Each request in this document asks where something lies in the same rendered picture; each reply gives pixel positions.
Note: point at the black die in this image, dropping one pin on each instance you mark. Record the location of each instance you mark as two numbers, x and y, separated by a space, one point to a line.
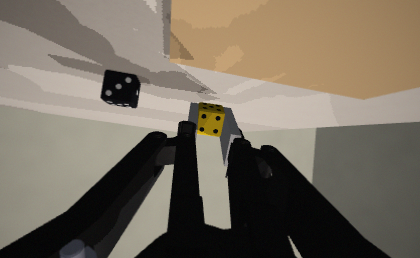
120 89

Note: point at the tan square mat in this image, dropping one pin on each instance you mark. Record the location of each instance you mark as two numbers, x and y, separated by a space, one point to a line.
355 48

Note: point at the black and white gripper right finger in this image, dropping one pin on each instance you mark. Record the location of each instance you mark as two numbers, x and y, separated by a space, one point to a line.
315 226

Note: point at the yellow die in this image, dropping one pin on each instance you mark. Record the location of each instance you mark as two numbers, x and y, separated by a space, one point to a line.
210 119

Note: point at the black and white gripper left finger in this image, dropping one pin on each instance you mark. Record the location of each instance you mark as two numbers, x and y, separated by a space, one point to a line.
92 226

